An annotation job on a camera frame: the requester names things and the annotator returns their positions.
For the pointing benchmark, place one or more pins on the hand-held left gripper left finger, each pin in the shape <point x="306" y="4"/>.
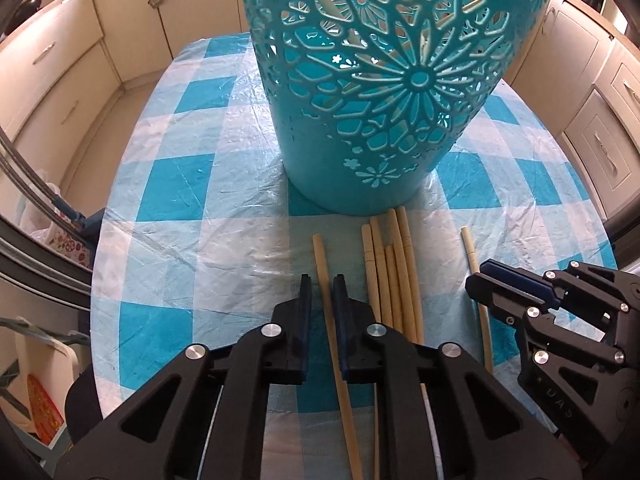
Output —
<point x="304" y="312"/>

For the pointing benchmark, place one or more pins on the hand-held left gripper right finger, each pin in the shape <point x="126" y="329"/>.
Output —
<point x="341" y="312"/>

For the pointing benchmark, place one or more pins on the blue dustpan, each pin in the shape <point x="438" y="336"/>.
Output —
<point x="92" y="230"/>

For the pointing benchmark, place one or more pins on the wooden chopstick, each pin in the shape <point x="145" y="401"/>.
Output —
<point x="407" y="250"/>
<point x="394" y="290"/>
<point x="470" y="255"/>
<point x="322" y="270"/>
<point x="369" y="270"/>
<point x="378" y="260"/>
<point x="398" y="250"/>

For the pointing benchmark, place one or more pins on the teal perforated plastic basket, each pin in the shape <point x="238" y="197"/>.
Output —
<point x="310" y="160"/>

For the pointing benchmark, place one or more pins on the cream cabinet with drawers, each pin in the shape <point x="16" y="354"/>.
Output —
<point x="55" y="75"/>
<point x="590" y="85"/>

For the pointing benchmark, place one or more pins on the bin with plastic bag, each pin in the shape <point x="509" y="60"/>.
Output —
<point x="60" y="245"/>

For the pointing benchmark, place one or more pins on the cream cabinet with doors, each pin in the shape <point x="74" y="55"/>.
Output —
<point x="150" y="25"/>

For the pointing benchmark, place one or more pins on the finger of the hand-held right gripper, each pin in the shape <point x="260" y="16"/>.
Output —
<point x="492" y="295"/>
<point x="520" y="280"/>

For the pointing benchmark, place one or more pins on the blue white checkered tablecloth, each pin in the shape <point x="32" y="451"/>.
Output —
<point x="175" y="260"/>

